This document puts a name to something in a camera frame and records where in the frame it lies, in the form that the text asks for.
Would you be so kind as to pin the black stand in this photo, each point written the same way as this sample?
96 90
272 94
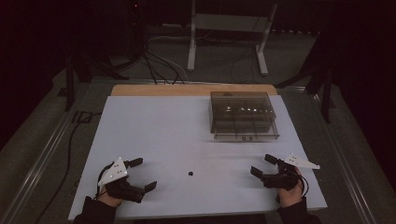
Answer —
79 71
320 77

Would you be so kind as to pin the white table board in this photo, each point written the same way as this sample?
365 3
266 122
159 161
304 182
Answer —
162 133

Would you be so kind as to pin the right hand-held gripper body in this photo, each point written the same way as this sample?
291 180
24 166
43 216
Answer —
281 180

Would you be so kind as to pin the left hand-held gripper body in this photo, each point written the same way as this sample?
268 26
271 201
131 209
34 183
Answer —
115 172

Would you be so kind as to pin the person's left hand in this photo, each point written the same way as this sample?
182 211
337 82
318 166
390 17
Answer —
109 199

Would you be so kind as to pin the transparent drawer box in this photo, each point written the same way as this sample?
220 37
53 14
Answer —
243 116

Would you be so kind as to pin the person's right hand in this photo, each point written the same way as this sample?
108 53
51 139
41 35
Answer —
291 197

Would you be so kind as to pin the white metal stand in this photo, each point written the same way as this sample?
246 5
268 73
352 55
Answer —
227 22

